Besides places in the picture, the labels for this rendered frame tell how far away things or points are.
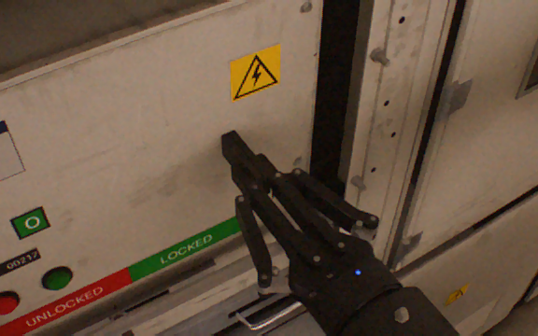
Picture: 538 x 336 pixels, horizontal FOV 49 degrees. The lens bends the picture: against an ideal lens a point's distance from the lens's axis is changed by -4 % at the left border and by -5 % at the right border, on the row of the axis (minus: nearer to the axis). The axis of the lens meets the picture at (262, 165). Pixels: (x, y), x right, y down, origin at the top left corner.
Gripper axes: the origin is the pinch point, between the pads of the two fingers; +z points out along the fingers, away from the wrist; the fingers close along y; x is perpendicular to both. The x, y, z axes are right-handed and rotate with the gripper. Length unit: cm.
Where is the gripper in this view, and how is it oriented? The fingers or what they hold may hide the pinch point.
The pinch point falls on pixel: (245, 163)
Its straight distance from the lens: 60.6
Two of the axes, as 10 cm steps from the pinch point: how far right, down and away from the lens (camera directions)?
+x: 0.0, -6.7, -7.4
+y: 8.5, -3.9, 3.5
